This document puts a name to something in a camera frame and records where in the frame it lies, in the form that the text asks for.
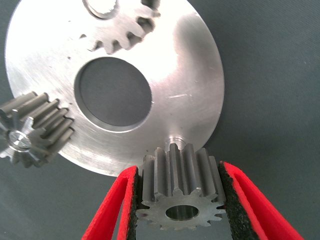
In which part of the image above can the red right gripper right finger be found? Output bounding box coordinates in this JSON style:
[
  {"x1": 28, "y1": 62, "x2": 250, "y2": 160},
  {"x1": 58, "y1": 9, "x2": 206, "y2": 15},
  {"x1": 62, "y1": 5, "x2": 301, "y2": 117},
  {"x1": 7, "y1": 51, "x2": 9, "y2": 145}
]
[{"x1": 217, "y1": 161, "x2": 305, "y2": 240}]

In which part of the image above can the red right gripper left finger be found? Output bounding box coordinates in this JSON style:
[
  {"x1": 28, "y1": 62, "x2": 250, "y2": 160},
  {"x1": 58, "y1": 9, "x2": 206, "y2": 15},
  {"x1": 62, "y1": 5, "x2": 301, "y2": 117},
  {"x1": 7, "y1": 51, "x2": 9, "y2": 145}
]
[{"x1": 81, "y1": 165, "x2": 140, "y2": 240}]

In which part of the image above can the small steel planetary gear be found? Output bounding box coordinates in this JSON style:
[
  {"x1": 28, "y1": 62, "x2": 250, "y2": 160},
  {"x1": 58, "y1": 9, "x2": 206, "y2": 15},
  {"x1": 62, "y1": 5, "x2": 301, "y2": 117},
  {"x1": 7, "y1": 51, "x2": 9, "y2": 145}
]
[
  {"x1": 0, "y1": 91, "x2": 76, "y2": 169},
  {"x1": 82, "y1": 0, "x2": 162, "y2": 55},
  {"x1": 136, "y1": 142, "x2": 227, "y2": 231}
]

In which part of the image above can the round metal carrier plate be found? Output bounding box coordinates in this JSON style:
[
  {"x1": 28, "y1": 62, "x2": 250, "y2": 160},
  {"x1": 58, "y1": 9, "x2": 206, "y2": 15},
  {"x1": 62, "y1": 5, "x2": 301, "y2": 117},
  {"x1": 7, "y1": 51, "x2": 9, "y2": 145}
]
[{"x1": 4, "y1": 0, "x2": 225, "y2": 177}]

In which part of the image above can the dark grey table cloth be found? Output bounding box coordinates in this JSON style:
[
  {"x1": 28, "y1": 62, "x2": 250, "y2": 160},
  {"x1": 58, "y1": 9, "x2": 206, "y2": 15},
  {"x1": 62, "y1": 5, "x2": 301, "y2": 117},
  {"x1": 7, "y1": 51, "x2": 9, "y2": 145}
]
[{"x1": 0, "y1": 0, "x2": 320, "y2": 240}]

